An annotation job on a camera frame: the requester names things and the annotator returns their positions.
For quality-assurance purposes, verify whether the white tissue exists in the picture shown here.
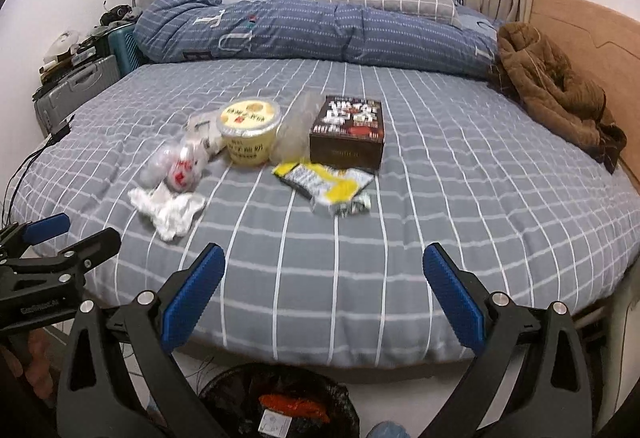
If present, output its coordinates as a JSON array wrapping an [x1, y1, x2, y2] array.
[[128, 183, 206, 242]]

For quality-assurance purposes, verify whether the clear bag with red print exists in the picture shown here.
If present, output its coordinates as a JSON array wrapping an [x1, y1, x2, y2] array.
[[139, 138, 208, 193]]

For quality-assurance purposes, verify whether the clear plastic packet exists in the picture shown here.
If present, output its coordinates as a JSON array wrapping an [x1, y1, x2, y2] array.
[[186, 110, 226, 158]]

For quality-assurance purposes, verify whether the yellow pudding cup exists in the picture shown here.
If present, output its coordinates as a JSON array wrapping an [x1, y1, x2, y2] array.
[[216, 97, 282, 166]]

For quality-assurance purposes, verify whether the yellow black snack wrapper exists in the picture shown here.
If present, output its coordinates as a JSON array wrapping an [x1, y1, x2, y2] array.
[[272, 162, 374, 217]]

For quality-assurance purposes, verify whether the brown cookie box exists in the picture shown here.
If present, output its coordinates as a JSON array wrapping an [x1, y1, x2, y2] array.
[[309, 95, 385, 173]]

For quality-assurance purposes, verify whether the black trash bin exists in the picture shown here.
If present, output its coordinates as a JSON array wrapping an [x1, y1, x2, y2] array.
[[198, 363, 360, 437]]

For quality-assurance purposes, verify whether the person's left hand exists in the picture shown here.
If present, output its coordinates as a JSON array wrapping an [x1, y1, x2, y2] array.
[[0, 328, 53, 400]]

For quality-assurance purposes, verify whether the grey suitcase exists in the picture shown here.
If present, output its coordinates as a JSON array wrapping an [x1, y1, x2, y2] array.
[[32, 55, 120, 135]]

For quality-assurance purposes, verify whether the blue slipper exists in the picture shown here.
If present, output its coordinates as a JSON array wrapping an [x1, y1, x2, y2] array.
[[366, 421, 409, 438]]

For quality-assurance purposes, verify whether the white helmet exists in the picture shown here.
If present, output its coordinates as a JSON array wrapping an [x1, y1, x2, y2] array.
[[42, 30, 79, 65]]

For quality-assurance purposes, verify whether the teal suitcase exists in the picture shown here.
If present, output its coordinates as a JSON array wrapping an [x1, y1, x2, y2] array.
[[107, 24, 148, 78]]

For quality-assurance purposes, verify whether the blue striped duvet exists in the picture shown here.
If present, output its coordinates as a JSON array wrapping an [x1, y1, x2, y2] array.
[[134, 0, 498, 80]]

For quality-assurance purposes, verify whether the clear plastic bag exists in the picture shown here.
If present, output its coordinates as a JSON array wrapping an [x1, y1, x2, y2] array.
[[269, 90, 324, 165]]

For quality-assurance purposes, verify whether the grey checked bed sheet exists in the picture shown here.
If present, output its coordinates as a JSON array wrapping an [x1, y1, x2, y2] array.
[[6, 59, 639, 368]]

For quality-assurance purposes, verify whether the brown fleece jacket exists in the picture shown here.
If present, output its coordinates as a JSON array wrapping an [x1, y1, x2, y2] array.
[[489, 22, 627, 173]]

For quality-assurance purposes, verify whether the wooden headboard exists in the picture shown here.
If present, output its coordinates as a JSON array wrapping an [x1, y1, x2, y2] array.
[[530, 0, 640, 187]]

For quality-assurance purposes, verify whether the black charger cable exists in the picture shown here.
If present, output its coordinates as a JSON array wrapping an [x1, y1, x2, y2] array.
[[0, 114, 76, 225]]

